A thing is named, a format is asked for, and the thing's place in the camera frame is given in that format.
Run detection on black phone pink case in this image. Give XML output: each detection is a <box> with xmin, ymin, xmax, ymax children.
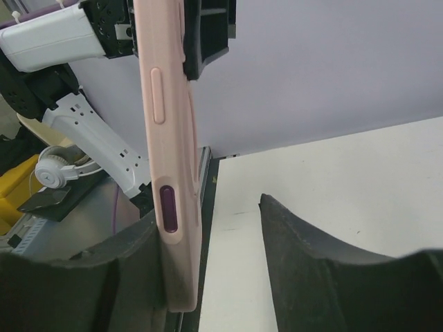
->
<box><xmin>134</xmin><ymin>0</ymin><xmax>202</xmax><ymax>312</ymax></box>

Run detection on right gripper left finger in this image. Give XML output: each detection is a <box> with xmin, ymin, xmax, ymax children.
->
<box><xmin>1</xmin><ymin>212</ymin><xmax>167</xmax><ymax>331</ymax></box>

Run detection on yellow box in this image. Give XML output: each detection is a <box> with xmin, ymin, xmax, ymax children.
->
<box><xmin>1</xmin><ymin>155</ymin><xmax>42</xmax><ymax>236</ymax></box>

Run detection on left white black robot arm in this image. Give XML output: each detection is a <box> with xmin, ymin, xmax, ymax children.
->
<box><xmin>1</xmin><ymin>1</ymin><xmax>236</xmax><ymax>208</ymax></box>

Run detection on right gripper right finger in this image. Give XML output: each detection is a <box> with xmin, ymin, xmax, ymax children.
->
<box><xmin>259</xmin><ymin>194</ymin><xmax>442</xmax><ymax>331</ymax></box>

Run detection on white headphones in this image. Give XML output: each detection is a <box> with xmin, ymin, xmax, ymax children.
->
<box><xmin>35</xmin><ymin>145</ymin><xmax>102</xmax><ymax>189</ymax></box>

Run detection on left white cable duct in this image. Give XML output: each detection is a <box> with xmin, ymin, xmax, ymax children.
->
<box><xmin>6</xmin><ymin>216</ymin><xmax>46</xmax><ymax>255</ymax></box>

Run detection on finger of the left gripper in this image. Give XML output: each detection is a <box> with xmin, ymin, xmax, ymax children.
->
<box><xmin>183</xmin><ymin>0</ymin><xmax>237</xmax><ymax>81</ymax></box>

